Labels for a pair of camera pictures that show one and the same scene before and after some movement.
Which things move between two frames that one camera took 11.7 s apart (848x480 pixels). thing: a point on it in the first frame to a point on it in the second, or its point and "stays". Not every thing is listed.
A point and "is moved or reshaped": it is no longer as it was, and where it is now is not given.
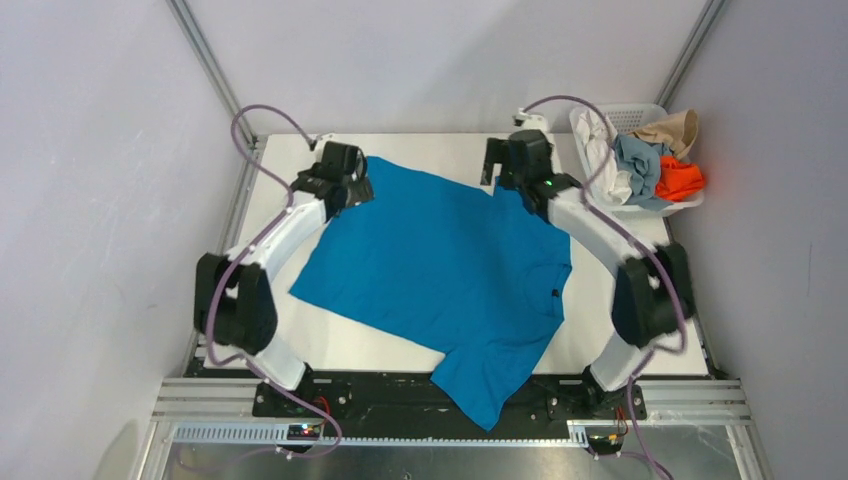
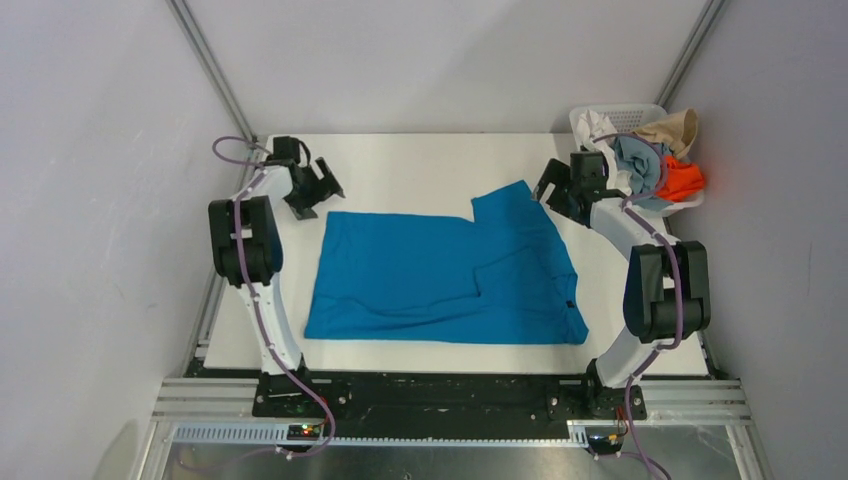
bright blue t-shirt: [457, 269] is moved or reshaped
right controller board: [605, 443] stays
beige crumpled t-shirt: [677, 130] stays
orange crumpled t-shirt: [678, 181] stays
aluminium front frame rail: [220, 413] stays
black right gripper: [498, 153] to [557, 172]
